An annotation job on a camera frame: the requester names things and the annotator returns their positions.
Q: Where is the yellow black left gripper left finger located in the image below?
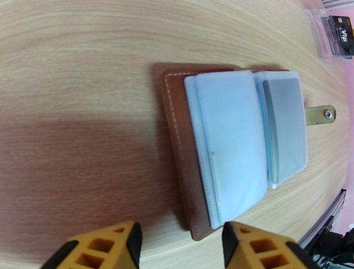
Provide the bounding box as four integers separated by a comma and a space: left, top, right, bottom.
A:
40, 220, 143, 269

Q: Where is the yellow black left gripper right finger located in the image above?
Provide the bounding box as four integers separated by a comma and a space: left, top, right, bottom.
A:
222, 221, 320, 269

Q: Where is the brown leather card holder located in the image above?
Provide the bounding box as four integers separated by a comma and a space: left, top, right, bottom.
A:
160, 67, 337, 241

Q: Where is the black VIP card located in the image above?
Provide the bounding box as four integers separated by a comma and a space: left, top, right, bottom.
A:
262, 78, 304, 184

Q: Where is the clear acrylic card box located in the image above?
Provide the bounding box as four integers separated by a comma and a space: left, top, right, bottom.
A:
304, 8, 354, 60

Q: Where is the aluminium mounting rail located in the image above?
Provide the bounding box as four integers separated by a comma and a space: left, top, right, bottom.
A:
297, 188, 348, 250

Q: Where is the aluminium side rail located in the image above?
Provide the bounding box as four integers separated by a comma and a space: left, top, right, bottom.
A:
322, 0, 354, 8

